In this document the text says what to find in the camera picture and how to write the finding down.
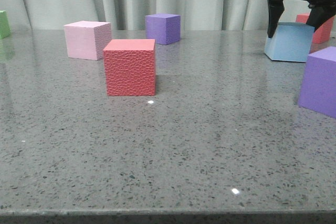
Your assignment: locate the light blue foam cube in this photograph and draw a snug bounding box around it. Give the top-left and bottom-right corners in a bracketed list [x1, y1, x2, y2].
[264, 22, 314, 62]

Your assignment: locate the far red foam cube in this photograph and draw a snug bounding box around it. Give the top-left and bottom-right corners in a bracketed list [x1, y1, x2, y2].
[296, 13, 334, 44]

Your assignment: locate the near purple foam cube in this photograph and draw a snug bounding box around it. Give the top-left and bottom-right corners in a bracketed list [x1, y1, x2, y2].
[298, 46, 335, 118]

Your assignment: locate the purple foam cube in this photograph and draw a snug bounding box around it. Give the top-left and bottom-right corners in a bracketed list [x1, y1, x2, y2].
[298, 46, 335, 118]
[145, 14, 181, 45]

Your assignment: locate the far purple foam cube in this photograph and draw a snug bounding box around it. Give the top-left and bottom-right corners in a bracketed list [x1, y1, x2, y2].
[145, 14, 181, 45]

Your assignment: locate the textured red foam cube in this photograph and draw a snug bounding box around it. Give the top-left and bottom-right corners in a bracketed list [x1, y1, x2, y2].
[103, 39, 156, 96]

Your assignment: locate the pink foam cube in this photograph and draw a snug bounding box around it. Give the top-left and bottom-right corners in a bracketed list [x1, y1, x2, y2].
[64, 20, 112, 60]

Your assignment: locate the green foam cube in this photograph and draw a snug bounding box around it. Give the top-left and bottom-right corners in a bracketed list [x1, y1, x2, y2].
[0, 10, 11, 39]

